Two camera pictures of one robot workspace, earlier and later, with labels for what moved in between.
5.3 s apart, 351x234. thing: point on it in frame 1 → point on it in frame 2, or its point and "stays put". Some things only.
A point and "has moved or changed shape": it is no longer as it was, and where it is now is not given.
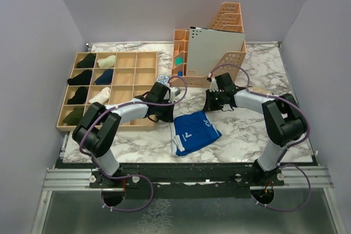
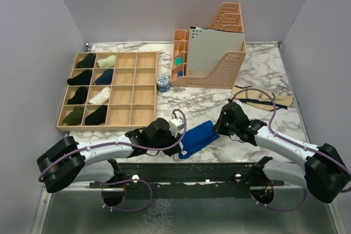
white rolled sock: [101, 97] stays put
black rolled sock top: [88, 62] stays put
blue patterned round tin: [163, 79] stays put
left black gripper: [169, 117] → [171, 152]
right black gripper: [208, 105] → [219, 127]
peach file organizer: [227, 18] stays put
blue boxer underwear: [191, 130] has moved or changed shape
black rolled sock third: [79, 97] stays put
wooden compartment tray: [108, 78] stays put
